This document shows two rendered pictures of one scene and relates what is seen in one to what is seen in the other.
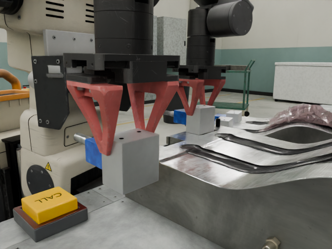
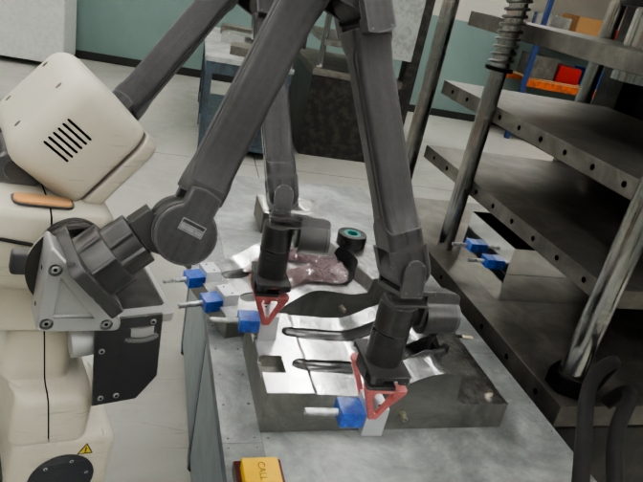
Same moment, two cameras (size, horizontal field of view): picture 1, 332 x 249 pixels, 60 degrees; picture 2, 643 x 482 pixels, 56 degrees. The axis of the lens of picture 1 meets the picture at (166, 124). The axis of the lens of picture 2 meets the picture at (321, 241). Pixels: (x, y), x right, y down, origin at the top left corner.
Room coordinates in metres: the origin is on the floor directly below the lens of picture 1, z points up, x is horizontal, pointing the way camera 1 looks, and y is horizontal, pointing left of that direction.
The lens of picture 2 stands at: (0.04, 0.82, 1.57)
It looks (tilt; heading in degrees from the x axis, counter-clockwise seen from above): 24 degrees down; 297
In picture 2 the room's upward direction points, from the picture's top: 12 degrees clockwise
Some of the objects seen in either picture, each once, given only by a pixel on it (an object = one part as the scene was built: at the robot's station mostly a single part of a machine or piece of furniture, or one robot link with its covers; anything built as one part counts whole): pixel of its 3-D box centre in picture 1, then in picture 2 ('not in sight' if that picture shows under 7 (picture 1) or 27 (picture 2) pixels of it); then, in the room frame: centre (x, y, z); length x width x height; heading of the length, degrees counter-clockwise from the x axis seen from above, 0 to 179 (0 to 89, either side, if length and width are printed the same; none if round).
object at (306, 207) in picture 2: not in sight; (288, 215); (0.98, -0.74, 0.83); 0.20 x 0.15 x 0.07; 46
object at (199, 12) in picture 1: (204, 24); (279, 236); (0.59, -0.07, 1.10); 0.07 x 0.06 x 0.07; 38
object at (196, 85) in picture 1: (194, 92); (268, 300); (0.58, -0.06, 0.97); 0.07 x 0.07 x 0.09; 45
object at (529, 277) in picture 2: not in sight; (551, 258); (0.23, -1.15, 0.87); 0.50 x 0.27 x 0.17; 46
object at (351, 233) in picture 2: not in sight; (351, 238); (0.67, -0.57, 0.93); 0.08 x 0.08 x 0.04
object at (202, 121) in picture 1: (183, 115); (243, 320); (0.62, -0.04, 0.92); 0.13 x 0.05 x 0.05; 45
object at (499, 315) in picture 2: not in sight; (550, 283); (0.21, -1.24, 0.75); 1.30 x 0.84 x 0.06; 136
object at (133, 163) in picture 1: (105, 148); (343, 411); (0.32, 0.07, 0.94); 0.13 x 0.05 x 0.05; 46
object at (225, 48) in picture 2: not in sight; (237, 82); (3.66, -3.82, 0.44); 1.90 x 0.70 x 0.89; 133
